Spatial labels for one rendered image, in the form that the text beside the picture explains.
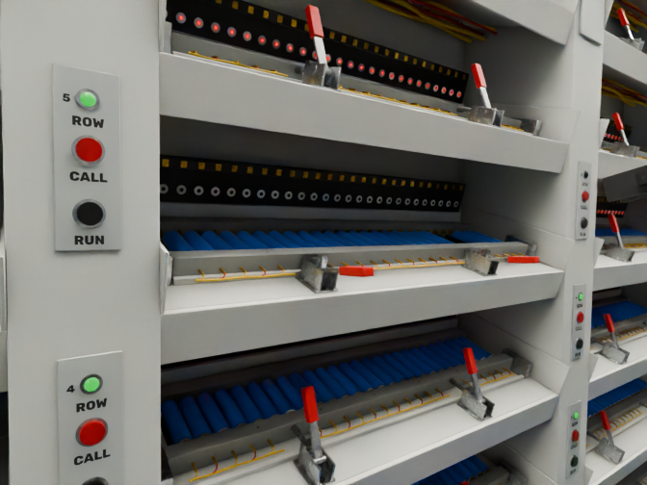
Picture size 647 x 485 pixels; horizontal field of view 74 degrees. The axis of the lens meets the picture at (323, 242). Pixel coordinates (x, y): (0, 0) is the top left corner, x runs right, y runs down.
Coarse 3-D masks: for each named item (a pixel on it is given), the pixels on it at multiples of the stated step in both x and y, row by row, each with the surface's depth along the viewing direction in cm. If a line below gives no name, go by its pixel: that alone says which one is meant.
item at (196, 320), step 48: (528, 240) 72; (192, 288) 38; (240, 288) 40; (288, 288) 42; (384, 288) 46; (432, 288) 50; (480, 288) 56; (528, 288) 62; (192, 336) 35; (240, 336) 37; (288, 336) 40
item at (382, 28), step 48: (288, 0) 60; (336, 0) 65; (432, 48) 77; (0, 96) 43; (0, 144) 43; (192, 144) 53; (240, 144) 57; (288, 144) 61; (336, 144) 66; (0, 192) 43; (0, 432) 44
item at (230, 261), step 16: (176, 256) 38; (192, 256) 39; (208, 256) 40; (224, 256) 40; (240, 256) 41; (256, 256) 42; (272, 256) 43; (288, 256) 44; (336, 256) 48; (352, 256) 49; (368, 256) 51; (384, 256) 52; (400, 256) 54; (416, 256) 55; (432, 256) 57; (448, 256) 59; (464, 256) 61; (496, 256) 65; (176, 272) 38; (192, 272) 39; (208, 272) 40; (224, 272) 40
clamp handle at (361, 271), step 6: (324, 258) 42; (324, 264) 43; (324, 270) 42; (330, 270) 41; (336, 270) 40; (342, 270) 39; (348, 270) 39; (354, 270) 38; (360, 270) 37; (366, 270) 37; (372, 270) 37; (360, 276) 37; (366, 276) 37
